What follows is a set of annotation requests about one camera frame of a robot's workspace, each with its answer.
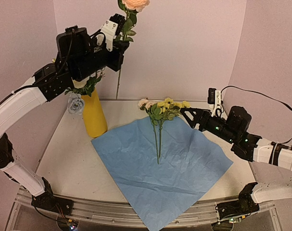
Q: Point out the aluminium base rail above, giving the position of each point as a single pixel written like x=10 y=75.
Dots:
x=65 y=213

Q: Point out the peach rose stem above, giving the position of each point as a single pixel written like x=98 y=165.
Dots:
x=131 y=8

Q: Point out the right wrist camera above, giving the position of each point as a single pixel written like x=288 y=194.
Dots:
x=214 y=99

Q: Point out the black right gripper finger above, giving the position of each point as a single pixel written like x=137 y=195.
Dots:
x=195 y=111
x=192 y=122

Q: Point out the pale pink rose stem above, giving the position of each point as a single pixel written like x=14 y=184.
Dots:
x=155 y=112

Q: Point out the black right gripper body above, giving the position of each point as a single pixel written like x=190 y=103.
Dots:
x=202 y=120

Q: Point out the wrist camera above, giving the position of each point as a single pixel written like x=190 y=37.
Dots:
x=110 y=30
x=214 y=99

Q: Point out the blue wrapping paper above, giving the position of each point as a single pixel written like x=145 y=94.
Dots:
x=189 y=167

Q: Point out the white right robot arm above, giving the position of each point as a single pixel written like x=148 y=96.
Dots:
x=272 y=159

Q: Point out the yellow vase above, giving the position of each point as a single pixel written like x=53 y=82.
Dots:
x=93 y=116

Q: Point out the yellow flower stem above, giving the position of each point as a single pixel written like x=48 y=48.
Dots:
x=168 y=110

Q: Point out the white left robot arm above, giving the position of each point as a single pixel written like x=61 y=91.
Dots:
x=13 y=109

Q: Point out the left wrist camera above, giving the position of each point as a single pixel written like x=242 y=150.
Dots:
x=110 y=30

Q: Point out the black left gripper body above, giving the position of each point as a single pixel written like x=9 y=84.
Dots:
x=91 y=62

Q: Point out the blue and pink flower bunch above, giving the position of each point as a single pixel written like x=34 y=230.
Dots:
x=75 y=103

